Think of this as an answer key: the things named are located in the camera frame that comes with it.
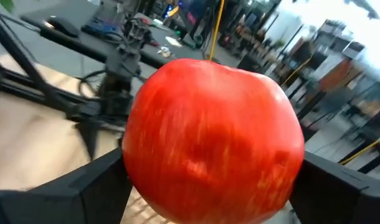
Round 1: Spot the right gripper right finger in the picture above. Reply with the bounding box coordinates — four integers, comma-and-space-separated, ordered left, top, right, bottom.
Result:
288, 151, 380, 224

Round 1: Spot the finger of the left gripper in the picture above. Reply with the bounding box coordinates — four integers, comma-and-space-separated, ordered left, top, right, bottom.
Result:
74, 120, 100, 162

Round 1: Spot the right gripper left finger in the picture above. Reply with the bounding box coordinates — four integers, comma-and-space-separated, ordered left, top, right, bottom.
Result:
0, 147, 134, 224

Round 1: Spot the grey side desk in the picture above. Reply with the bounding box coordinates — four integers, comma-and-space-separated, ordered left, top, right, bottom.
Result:
0, 0, 209, 71

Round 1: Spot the key bunch with fob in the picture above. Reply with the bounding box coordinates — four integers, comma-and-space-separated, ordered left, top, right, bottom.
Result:
157, 45, 174, 58

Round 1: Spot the dark computer keyboard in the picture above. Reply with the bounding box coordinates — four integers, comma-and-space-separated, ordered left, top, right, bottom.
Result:
80, 6, 125, 37

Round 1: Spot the black computer mouse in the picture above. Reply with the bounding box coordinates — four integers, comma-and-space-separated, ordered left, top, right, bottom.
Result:
46, 15, 82, 39

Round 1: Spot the yellow cable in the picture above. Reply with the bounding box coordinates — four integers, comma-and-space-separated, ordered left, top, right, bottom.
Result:
207, 0, 226, 62

